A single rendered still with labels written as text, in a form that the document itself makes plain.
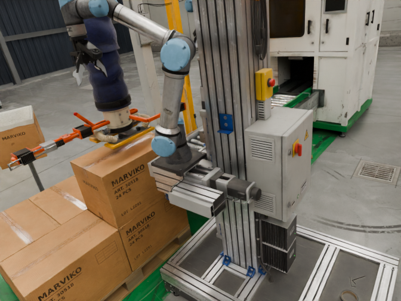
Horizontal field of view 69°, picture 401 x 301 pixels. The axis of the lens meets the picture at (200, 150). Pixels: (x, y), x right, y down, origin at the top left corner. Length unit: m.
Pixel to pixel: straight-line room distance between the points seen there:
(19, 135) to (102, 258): 1.62
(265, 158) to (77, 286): 1.36
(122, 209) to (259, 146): 1.04
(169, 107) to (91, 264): 1.16
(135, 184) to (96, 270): 0.58
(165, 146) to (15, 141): 2.10
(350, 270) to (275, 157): 1.03
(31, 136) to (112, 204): 1.51
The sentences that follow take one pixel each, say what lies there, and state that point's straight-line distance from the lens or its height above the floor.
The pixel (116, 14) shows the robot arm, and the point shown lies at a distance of 1.46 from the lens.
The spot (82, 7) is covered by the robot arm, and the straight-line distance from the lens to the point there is 1.39.
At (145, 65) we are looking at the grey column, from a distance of 3.37.
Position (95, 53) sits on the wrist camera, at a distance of 1.36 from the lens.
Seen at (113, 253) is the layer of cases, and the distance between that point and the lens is 2.11.
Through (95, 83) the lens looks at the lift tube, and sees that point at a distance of 1.89.
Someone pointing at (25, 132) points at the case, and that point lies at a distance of 3.22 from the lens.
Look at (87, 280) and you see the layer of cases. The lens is 2.09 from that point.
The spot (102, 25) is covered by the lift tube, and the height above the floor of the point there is 1.74.
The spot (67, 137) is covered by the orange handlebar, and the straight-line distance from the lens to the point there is 1.84.
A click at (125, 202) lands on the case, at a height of 0.70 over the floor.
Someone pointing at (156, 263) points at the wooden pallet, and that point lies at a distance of 2.47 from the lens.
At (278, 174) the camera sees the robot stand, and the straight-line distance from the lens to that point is 1.40.
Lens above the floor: 1.77
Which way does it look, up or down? 26 degrees down
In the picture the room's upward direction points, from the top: 8 degrees counter-clockwise
